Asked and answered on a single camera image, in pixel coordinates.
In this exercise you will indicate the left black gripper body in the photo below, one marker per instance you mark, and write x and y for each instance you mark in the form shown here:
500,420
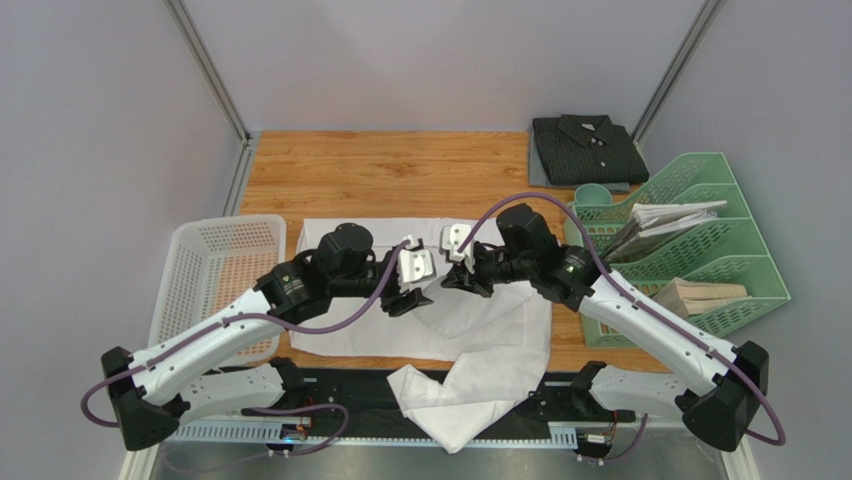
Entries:
372,274

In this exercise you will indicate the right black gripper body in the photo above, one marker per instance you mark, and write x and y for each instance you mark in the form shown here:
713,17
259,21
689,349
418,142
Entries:
468,275

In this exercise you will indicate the white long sleeve shirt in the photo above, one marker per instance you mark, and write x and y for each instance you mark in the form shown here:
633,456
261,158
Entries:
499,347

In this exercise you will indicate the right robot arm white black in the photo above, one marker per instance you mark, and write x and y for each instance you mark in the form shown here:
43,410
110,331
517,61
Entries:
713,386

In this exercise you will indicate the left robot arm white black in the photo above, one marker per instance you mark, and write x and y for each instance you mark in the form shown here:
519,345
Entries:
155,391

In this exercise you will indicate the stack of white papers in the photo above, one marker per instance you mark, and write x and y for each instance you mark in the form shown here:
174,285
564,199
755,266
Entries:
651,225

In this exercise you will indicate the brown paper stack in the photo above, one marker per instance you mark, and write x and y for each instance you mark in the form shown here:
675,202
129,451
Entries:
688,298

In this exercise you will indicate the folded grey shirt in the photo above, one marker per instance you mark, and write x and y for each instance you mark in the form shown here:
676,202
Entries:
537,177

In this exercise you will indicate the green cup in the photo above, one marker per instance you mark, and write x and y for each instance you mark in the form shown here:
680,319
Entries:
592,194

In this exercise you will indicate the folded dark striped shirt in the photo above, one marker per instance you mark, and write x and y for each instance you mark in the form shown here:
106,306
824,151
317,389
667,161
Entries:
581,149

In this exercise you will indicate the white plastic basket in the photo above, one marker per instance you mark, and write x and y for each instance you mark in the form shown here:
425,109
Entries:
210,263

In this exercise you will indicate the green file organizer rack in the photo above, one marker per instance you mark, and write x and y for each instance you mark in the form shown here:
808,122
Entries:
728,249

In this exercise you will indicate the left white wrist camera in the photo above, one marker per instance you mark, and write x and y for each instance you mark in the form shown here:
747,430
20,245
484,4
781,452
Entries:
415,264

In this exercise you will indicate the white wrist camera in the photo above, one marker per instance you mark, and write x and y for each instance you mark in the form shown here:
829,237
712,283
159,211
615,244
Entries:
456,247
415,264

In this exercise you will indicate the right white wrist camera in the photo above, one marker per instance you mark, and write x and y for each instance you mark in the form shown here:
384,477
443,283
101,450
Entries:
456,247

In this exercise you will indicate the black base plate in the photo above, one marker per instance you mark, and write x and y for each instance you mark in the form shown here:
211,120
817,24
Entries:
375,414

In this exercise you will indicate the aluminium frame rail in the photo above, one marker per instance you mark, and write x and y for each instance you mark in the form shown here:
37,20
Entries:
192,37

